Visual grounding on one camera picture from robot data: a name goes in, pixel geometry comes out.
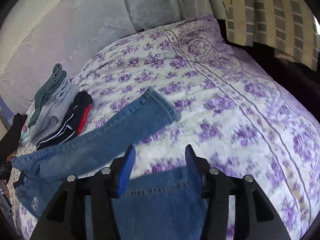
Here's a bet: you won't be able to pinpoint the red folded garment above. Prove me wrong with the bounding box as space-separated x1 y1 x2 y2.
76 105 91 135

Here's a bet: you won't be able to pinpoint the black garment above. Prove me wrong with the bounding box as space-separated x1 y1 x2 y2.
0 113 28 165

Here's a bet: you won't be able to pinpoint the dark navy folded pants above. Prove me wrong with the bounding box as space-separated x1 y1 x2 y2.
36 90 93 150

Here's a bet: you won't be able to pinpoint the beige checkered curtain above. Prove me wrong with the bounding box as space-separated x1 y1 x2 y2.
222 0 319 70

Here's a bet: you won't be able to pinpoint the teal folded garment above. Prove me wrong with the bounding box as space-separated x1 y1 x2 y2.
28 63 67 128

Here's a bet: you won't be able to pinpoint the blue denim jeans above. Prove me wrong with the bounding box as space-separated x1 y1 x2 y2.
12 88 207 239

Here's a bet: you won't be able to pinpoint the purple floral bedspread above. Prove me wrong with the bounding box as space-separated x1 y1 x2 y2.
6 15 320 240

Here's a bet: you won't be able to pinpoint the white lace cover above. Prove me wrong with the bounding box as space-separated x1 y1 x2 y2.
1 0 212 113

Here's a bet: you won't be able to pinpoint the grey folded garment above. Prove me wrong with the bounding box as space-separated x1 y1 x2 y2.
30 78 80 145

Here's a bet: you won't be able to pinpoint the colourful floral folded blanket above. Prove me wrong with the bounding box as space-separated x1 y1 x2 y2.
20 124 30 146

